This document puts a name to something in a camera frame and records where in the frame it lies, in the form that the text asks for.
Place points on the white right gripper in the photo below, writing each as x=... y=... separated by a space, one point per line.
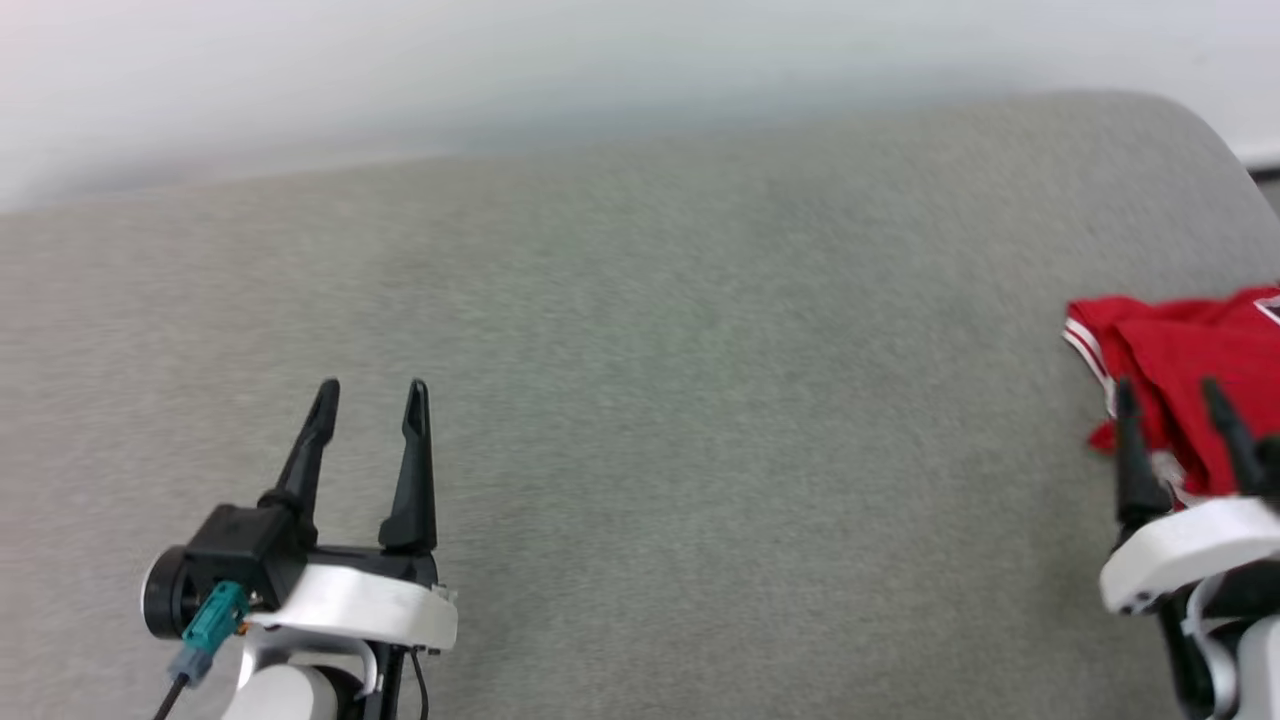
x=1185 y=550

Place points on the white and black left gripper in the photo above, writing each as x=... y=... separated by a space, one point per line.
x=370 y=600

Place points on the red sports jersey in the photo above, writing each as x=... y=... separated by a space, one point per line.
x=1190 y=370

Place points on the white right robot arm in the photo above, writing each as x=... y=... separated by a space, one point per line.
x=1240 y=650

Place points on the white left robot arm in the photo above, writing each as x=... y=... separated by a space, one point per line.
x=290 y=685

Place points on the grey-beige fabric sofa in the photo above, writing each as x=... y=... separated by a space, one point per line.
x=650 y=430

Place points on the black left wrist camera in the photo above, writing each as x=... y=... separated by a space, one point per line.
x=225 y=570

